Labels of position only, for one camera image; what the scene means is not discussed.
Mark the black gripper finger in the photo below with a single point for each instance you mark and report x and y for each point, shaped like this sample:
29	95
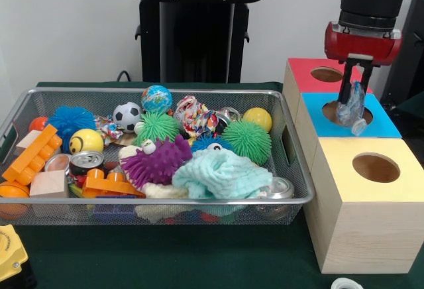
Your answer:
365	78
346	81

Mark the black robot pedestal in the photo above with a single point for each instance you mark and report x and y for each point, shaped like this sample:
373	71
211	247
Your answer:
198	37

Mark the yellow smiley ball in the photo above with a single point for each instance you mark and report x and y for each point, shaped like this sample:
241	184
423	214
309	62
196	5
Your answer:
86	140

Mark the blue globe ball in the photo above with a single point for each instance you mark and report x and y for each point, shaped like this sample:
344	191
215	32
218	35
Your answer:
157	98

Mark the dark green table cloth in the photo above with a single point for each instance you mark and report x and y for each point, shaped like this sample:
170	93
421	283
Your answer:
412	103
165	256

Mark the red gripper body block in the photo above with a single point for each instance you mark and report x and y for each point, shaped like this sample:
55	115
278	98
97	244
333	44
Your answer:
361	45

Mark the small soccer ball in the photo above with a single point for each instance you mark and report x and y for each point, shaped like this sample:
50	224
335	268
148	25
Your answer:
127	116

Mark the mint green cloth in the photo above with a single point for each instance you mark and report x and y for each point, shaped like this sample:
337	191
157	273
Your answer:
218	176

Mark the green spiky ball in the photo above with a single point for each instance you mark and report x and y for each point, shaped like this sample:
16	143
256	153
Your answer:
246	141
157	126

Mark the black stand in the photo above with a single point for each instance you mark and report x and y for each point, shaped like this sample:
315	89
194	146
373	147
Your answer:
410	63

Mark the yellow emergency stop button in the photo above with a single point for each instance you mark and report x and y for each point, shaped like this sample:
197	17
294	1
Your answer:
10	256

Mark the long orange toy brick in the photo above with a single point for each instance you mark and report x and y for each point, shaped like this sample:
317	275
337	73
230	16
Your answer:
28	158

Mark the purple spiky ball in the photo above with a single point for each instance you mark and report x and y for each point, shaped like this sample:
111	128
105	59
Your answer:
155	163

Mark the wooden three-hole box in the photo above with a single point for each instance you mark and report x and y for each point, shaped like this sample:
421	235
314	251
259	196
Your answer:
364	222

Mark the clear plastic bottle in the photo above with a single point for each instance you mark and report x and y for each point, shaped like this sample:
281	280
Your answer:
354	106

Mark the blue spiky ball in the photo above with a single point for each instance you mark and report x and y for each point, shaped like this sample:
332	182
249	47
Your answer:
69	121

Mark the silver drink can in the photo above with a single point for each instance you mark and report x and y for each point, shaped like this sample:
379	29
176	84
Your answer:
86	163

